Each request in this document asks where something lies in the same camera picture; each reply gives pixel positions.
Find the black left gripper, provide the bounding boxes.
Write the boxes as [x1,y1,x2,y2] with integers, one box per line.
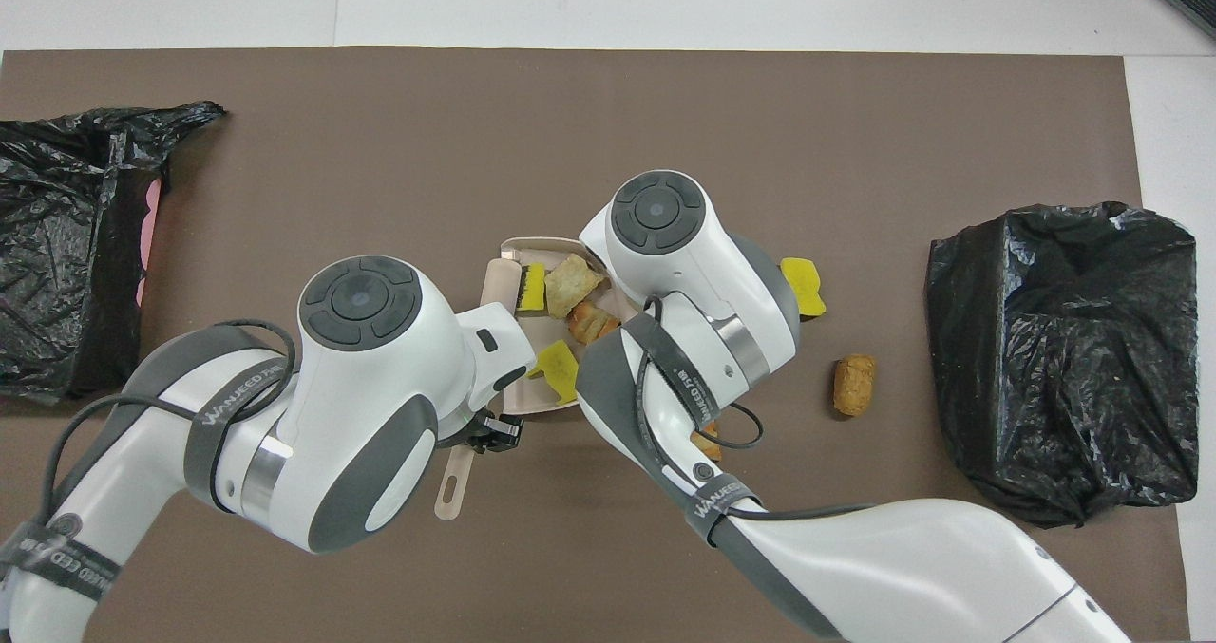
[446,412,526,456]

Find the beige plastic dustpan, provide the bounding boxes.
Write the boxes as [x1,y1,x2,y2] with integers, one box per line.
[499,236,628,416]

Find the beige hand brush black bristles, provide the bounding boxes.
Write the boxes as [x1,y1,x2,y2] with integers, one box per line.
[434,256,523,522]

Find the yellow sponge piece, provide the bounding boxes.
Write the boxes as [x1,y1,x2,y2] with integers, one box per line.
[516,262,549,312]
[781,257,827,318]
[528,339,580,405]

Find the beige foam chunk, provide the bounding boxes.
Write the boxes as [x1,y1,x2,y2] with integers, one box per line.
[543,254,606,319]
[567,301,623,345]

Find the brown bread roll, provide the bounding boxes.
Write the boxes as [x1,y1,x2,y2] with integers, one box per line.
[833,353,878,418]

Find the pink plastic bin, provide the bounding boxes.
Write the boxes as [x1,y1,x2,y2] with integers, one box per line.
[136,176,162,307]

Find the black bag lining pink bin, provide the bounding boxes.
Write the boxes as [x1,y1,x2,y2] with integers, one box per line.
[0,101,227,402]

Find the brown table mat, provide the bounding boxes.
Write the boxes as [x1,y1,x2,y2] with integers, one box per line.
[0,47,1190,643]

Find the right black garbage bag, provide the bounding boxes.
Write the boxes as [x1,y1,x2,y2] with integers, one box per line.
[926,202,1200,530]

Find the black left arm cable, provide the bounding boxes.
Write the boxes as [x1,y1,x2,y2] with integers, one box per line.
[38,318,297,530]

